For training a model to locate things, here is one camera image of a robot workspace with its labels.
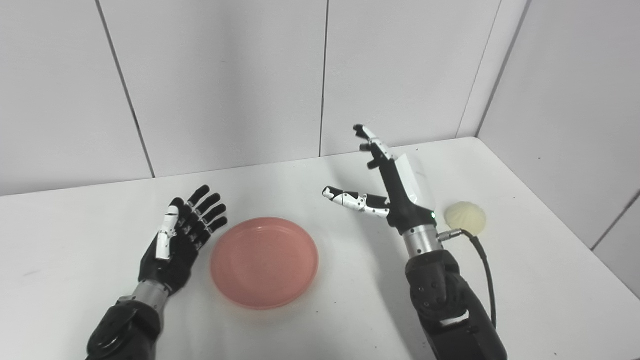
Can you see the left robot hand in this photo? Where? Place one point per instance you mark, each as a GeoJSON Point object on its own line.
{"type": "Point", "coordinates": [182, 240]}

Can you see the pink plate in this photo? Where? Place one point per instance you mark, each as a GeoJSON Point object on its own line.
{"type": "Point", "coordinates": [264, 262]}

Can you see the white steamed bun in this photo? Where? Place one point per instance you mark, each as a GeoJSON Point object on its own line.
{"type": "Point", "coordinates": [467, 218]}

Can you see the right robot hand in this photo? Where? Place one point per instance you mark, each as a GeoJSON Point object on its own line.
{"type": "Point", "coordinates": [395, 192]}

